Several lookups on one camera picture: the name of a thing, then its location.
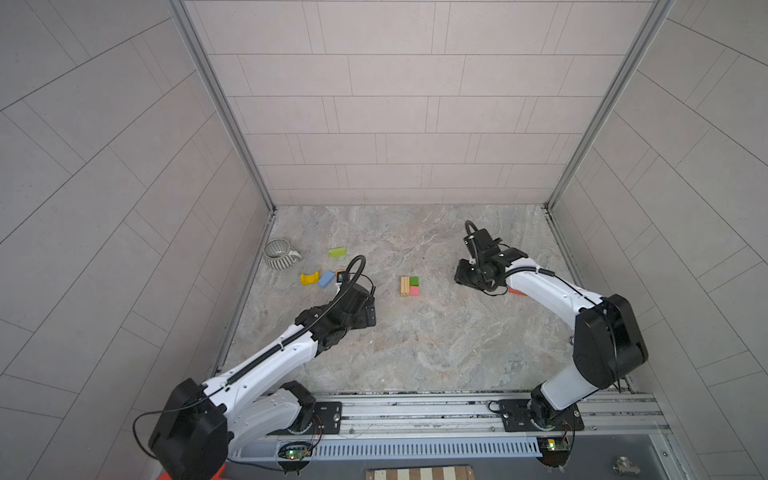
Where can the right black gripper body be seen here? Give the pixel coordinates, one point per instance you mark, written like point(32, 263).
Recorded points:
point(471, 274)

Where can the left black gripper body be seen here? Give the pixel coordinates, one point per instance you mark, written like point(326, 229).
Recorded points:
point(359, 320)

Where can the blue wood block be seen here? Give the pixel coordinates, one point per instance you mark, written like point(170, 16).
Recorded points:
point(328, 278)

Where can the lime green long block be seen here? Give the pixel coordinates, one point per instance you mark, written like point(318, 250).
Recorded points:
point(337, 252)

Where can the natural long wood block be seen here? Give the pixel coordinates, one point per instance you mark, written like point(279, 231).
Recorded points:
point(405, 286)

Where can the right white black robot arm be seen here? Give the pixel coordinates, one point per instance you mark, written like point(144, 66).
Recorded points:
point(607, 342)

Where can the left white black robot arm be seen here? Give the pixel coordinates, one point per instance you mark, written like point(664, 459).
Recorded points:
point(203, 423)

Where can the yellow arch wood block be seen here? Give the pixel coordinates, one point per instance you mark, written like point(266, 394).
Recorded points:
point(309, 279)

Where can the grey ribbed ceramic mug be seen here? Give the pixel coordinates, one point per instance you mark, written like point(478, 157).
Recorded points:
point(279, 254)

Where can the left green circuit board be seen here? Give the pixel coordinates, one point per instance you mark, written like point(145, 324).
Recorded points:
point(295, 451)

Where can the green circuit board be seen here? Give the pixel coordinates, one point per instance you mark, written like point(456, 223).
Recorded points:
point(295, 451)
point(555, 452)

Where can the right green circuit board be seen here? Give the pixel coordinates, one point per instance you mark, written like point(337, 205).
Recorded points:
point(555, 452)

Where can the striped wood board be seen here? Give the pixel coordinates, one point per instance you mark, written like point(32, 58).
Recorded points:
point(460, 472)

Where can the small metal clamp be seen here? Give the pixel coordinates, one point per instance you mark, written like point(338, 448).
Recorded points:
point(624, 467)

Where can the red white object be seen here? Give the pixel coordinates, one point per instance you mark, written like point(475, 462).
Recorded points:
point(217, 476)

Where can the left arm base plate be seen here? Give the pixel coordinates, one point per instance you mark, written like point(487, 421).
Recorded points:
point(320, 416)

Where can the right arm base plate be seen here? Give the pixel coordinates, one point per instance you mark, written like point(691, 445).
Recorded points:
point(516, 417)

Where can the grey slotted cable duct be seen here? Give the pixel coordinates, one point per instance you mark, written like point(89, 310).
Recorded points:
point(432, 448)

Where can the aluminium mounting rail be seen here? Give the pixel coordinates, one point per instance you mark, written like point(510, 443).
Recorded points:
point(466, 414)

